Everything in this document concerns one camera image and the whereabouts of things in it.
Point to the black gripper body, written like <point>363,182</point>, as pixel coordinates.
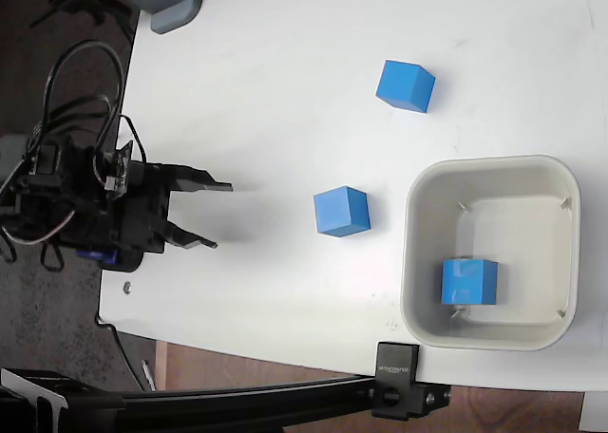
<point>142,214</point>

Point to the matte blue cube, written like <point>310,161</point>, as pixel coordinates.
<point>339,212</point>
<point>404,85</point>

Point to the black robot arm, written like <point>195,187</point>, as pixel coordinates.
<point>57,200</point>

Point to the glossy blue cube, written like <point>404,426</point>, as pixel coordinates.
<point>468,281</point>

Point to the white plastic bin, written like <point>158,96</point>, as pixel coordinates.
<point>522,328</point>

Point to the small metal nut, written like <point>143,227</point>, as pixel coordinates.
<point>127,288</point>

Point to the gray device base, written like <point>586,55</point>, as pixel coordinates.
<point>166,1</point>

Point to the white table leg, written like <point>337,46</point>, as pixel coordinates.
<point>594,414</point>

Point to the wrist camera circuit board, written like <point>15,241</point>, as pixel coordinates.
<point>119,172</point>

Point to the black clamp bracket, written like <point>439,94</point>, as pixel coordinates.
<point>396,381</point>

